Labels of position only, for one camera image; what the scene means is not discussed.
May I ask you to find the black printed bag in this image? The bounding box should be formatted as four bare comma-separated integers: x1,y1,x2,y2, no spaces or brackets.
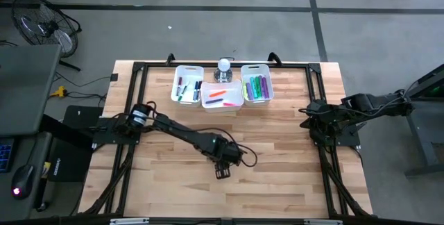
46,137,94,183

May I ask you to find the grey side table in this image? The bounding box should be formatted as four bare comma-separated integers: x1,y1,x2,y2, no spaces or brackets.
0,131,53,222

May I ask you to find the grey desk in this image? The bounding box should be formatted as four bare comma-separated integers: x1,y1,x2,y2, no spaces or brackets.
0,44,62,138

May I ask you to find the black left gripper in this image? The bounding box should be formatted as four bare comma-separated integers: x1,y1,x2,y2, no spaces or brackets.
207,135,244,180

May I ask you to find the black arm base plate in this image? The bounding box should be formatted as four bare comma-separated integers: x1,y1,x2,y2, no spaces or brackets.
310,119,361,148
92,117,143,146

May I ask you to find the chrome lamp base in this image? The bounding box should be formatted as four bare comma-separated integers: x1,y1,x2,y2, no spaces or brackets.
213,68,234,83

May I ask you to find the black flat box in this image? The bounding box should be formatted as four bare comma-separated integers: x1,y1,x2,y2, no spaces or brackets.
62,105,105,139

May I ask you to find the black aluminium table frame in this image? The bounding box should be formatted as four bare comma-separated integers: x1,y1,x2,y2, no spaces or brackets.
78,60,374,219

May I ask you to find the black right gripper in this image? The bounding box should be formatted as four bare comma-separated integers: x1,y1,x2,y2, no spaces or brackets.
298,100,336,147

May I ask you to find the green thin marker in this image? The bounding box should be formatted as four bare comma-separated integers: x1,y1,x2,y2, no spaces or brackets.
177,82,191,102

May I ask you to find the grey metal cart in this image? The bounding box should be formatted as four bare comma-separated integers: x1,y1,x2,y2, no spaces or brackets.
381,63,444,177

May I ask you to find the white plastic bin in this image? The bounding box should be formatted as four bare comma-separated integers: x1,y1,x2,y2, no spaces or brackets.
240,64,275,107
200,80,244,114
170,65,205,108

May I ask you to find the backlit keyboard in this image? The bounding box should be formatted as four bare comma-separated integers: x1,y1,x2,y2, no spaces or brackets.
0,138,17,174

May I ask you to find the black floor cable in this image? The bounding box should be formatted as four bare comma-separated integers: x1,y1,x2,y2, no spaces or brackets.
54,72,112,89
65,91,108,106

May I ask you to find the black computer mouse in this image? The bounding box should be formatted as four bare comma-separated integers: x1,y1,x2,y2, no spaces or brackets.
10,164,35,201

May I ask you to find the yellow plug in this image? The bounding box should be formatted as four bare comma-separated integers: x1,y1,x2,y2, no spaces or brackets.
50,85,69,98

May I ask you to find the black floor fan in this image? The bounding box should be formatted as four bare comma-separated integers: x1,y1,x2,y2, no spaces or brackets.
11,0,83,72

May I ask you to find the white light bulb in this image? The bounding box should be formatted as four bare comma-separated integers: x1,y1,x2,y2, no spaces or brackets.
217,58,232,72

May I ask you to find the silver bracket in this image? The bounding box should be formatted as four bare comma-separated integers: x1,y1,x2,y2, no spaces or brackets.
303,219,343,225
109,217,151,225

